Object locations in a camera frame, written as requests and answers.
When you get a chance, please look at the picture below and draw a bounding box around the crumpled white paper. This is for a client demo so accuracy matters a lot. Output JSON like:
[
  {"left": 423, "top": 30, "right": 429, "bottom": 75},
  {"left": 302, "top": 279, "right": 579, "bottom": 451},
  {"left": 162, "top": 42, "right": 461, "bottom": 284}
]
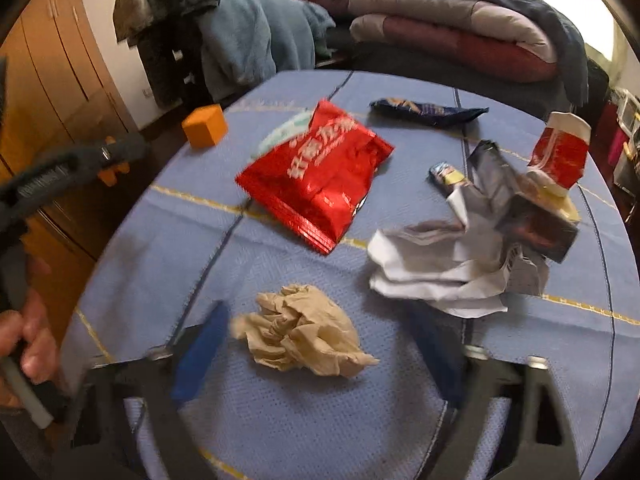
[{"left": 367, "top": 184, "right": 549, "bottom": 318}]

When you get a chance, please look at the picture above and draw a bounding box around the blue checked tablecloth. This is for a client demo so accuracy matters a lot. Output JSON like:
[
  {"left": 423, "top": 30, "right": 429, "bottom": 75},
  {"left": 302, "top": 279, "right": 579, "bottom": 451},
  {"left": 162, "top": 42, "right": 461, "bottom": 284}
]
[{"left": 61, "top": 70, "right": 639, "bottom": 479}]

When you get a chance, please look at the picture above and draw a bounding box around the orange cube block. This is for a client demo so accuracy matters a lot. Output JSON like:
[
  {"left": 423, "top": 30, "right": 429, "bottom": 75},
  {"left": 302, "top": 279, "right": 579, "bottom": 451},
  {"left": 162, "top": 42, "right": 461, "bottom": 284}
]
[{"left": 181, "top": 104, "right": 228, "bottom": 150}]

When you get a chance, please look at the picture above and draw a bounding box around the person's left hand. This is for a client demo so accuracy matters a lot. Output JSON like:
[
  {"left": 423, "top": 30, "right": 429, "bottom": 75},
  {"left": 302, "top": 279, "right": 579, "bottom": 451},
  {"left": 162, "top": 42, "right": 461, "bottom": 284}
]
[{"left": 1, "top": 288, "right": 58, "bottom": 385}]

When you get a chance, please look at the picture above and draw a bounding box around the dark blue snack wrapper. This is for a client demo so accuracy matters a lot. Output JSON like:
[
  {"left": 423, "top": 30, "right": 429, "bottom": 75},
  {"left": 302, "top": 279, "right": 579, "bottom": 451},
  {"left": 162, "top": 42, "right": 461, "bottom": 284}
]
[{"left": 370, "top": 98, "right": 489, "bottom": 129}]

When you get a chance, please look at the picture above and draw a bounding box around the small blue yellow wrapper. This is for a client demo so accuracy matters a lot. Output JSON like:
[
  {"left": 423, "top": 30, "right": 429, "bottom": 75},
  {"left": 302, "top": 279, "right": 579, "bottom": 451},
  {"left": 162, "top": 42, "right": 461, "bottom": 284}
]
[{"left": 428, "top": 162, "right": 469, "bottom": 197}]

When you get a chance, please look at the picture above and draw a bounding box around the dark blue duvet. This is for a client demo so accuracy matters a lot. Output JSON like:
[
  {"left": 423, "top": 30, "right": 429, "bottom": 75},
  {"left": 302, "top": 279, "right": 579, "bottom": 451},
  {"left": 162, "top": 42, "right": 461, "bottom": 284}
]
[{"left": 307, "top": 0, "right": 589, "bottom": 106}]

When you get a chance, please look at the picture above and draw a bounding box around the crumpled beige tissue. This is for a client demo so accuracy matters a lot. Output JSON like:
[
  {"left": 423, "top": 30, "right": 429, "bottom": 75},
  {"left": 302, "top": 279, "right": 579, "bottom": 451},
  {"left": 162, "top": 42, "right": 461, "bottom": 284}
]
[{"left": 230, "top": 284, "right": 380, "bottom": 378}]

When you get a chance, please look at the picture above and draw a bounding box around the red white paper carton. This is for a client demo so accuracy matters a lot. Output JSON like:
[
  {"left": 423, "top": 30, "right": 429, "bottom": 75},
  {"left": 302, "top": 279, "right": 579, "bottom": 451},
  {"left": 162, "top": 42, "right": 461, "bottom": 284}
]
[{"left": 526, "top": 112, "right": 591, "bottom": 197}]

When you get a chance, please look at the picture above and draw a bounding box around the light blue fleece blanket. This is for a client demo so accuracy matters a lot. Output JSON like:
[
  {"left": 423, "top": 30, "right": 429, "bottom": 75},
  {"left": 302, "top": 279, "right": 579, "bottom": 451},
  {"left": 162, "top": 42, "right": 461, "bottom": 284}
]
[{"left": 195, "top": 0, "right": 335, "bottom": 102}]

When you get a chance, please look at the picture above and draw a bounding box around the red snack bag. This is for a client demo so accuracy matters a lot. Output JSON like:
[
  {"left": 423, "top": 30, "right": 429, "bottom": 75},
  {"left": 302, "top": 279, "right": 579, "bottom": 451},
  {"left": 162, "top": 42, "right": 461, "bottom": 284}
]
[{"left": 235, "top": 100, "right": 394, "bottom": 255}]

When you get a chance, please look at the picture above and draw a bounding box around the folded pink red quilt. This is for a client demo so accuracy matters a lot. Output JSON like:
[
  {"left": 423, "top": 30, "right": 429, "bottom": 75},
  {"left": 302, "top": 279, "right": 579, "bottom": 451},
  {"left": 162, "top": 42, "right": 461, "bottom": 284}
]
[{"left": 306, "top": 0, "right": 559, "bottom": 84}]

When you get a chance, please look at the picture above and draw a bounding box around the green white tissue pack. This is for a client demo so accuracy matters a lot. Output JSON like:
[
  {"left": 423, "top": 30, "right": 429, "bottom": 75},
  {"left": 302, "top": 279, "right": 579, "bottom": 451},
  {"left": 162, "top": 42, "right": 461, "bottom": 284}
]
[{"left": 252, "top": 110, "right": 314, "bottom": 159}]

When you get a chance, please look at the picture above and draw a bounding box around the wooden wardrobe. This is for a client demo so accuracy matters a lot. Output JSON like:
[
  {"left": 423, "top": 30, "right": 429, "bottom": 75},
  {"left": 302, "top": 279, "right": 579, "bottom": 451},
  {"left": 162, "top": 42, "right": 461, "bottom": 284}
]
[{"left": 1, "top": 0, "right": 136, "bottom": 339}]

